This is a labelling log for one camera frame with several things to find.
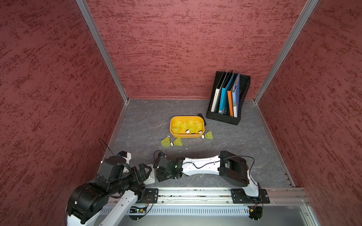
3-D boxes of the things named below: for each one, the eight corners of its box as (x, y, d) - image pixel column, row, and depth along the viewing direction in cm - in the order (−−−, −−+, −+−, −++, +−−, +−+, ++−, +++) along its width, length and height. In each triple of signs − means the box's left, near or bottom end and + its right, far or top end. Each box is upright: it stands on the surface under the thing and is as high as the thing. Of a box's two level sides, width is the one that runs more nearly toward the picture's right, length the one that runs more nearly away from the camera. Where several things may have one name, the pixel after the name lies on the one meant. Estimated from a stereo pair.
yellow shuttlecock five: (201, 139, 98) (202, 136, 95) (201, 133, 101) (201, 130, 99) (212, 139, 98) (212, 136, 95) (211, 133, 101) (212, 130, 99)
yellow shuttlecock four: (170, 146, 94) (170, 143, 91) (171, 140, 97) (170, 137, 94) (182, 146, 94) (182, 143, 91) (182, 140, 97) (182, 137, 94)
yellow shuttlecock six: (161, 147, 95) (160, 145, 92) (162, 137, 100) (161, 135, 97) (169, 147, 95) (169, 145, 93) (170, 137, 100) (170, 135, 97)
